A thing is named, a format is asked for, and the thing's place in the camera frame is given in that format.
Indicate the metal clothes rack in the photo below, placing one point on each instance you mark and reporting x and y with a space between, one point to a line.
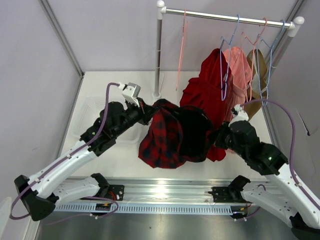
290 31

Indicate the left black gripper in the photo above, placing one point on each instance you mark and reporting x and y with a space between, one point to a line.
146 111

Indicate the pink wire hanger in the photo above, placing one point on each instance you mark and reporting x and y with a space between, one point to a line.
183 39

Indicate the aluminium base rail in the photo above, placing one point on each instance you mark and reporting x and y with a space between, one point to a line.
168 191

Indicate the pink garment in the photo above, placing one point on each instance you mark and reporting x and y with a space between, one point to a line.
239 78

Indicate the red navy plaid skirt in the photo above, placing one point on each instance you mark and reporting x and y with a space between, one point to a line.
176 135

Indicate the tan brown garment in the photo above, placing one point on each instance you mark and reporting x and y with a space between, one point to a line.
259 69

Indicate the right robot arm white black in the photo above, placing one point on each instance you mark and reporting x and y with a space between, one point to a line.
297 211

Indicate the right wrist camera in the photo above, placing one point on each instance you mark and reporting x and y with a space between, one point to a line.
238 114

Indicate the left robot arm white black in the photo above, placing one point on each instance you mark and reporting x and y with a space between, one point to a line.
42 192

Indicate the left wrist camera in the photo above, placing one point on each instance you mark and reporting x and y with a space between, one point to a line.
130 92

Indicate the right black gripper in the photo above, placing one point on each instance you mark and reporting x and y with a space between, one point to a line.
221 137

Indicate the white slotted cable duct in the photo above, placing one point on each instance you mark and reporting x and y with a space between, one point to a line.
139 208

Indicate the white plastic basket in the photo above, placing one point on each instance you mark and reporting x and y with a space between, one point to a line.
90 110

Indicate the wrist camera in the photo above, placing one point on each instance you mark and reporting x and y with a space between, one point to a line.
130 92
238 114

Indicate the red dress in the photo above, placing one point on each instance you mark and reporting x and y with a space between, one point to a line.
204 91

